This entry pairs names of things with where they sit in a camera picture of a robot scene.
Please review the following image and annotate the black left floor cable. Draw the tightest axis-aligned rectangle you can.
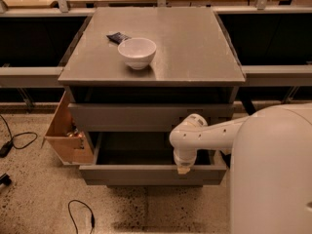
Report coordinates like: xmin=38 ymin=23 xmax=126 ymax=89
xmin=0 ymin=114 xmax=39 ymax=158

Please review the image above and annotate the dark blue snack packet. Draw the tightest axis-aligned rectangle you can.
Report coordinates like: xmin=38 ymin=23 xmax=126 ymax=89
xmin=107 ymin=32 xmax=130 ymax=44

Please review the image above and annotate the black cable loop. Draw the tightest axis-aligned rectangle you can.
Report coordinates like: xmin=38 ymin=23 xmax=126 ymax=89
xmin=67 ymin=199 xmax=96 ymax=234

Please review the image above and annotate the black object at left edge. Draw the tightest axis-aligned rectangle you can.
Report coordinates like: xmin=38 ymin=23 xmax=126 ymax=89
xmin=0 ymin=174 xmax=12 ymax=189

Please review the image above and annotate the grey top drawer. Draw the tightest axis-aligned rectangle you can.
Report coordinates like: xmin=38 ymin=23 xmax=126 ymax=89
xmin=68 ymin=103 xmax=234 ymax=132

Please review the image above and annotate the grey drawer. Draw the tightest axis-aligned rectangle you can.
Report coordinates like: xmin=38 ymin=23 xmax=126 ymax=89
xmin=80 ymin=132 xmax=227 ymax=186
xmin=68 ymin=103 xmax=234 ymax=132

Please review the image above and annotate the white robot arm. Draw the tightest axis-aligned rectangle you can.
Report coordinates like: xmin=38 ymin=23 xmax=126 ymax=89
xmin=170 ymin=103 xmax=312 ymax=234

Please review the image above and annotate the white ceramic bowl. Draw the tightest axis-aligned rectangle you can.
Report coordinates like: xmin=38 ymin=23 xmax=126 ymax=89
xmin=118 ymin=38 xmax=157 ymax=70

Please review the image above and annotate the open cardboard box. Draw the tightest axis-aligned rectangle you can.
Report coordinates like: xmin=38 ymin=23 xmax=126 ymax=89
xmin=45 ymin=93 xmax=94 ymax=165

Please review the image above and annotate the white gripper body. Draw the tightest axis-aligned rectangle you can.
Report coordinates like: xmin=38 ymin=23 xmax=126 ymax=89
xmin=174 ymin=149 xmax=197 ymax=167

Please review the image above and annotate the grey drawer cabinet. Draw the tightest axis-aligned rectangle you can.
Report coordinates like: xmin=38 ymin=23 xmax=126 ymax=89
xmin=58 ymin=8 xmax=245 ymax=186

